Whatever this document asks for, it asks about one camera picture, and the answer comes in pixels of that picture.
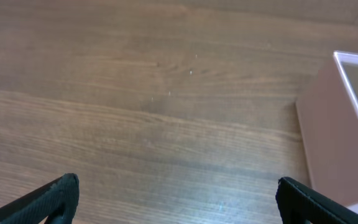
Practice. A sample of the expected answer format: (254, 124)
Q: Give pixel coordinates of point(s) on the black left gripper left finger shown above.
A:
(55, 202)

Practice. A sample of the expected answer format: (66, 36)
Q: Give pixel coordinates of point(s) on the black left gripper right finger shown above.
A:
(299, 204)

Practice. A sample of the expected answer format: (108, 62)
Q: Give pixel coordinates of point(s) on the white cardboard box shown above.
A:
(328, 116)

